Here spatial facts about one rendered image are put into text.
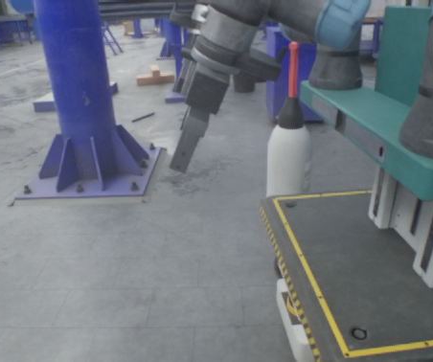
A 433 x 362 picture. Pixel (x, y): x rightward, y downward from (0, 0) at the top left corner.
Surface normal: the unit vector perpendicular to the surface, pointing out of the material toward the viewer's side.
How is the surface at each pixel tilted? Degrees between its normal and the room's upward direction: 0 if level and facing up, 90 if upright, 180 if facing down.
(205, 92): 97
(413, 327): 0
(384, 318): 0
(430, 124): 72
